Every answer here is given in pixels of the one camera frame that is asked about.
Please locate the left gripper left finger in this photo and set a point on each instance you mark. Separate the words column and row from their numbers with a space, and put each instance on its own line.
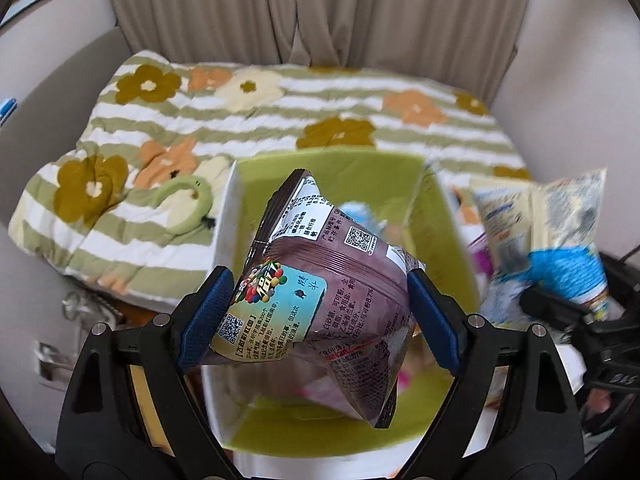
column 128, row 411

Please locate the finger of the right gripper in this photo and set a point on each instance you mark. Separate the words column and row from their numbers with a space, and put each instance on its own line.
column 558, row 313

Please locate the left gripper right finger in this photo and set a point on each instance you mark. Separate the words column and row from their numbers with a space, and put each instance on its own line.
column 536, row 434

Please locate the blue white large snack bag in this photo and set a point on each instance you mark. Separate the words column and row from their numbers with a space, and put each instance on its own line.
column 542, row 235

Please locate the purple snack bag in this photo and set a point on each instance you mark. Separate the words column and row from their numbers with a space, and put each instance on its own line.
column 318, row 286

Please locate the person's right hand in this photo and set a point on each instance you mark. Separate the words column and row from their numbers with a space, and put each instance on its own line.
column 598, row 401

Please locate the green cardboard box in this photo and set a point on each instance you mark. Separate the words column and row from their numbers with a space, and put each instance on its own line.
column 291, row 407

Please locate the floral striped quilt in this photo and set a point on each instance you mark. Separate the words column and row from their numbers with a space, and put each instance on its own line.
column 89, row 213

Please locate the grey headboard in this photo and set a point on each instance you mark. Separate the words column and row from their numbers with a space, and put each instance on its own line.
column 50, row 120

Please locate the beige curtain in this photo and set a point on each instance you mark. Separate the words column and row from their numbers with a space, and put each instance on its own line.
column 468, row 44

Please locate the green plush ring toy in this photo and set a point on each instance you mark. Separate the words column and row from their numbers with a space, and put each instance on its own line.
column 187, row 200

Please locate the blue white wall device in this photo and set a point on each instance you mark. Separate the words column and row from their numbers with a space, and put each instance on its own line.
column 7, row 107

